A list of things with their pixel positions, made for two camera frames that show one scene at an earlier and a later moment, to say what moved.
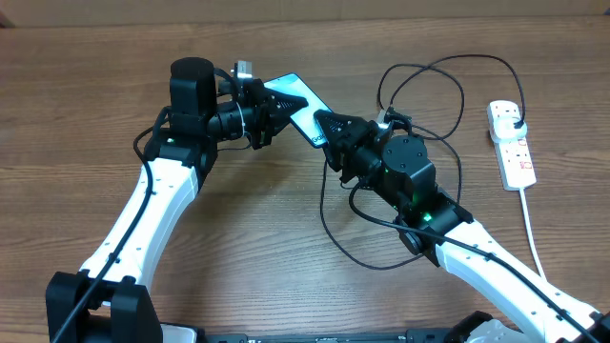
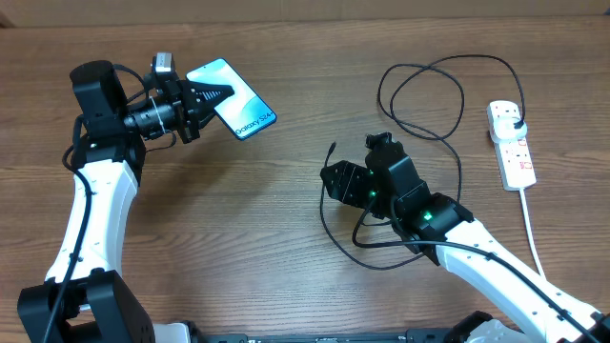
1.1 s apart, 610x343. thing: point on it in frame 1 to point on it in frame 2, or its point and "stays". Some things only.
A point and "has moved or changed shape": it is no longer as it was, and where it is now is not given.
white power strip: [514, 157] stays
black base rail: [429, 335] stays
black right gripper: [358, 132] to [349, 184]
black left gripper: [265, 110] to [186, 102]
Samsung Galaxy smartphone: [294, 85] has moved or changed shape
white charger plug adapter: [504, 129] stays
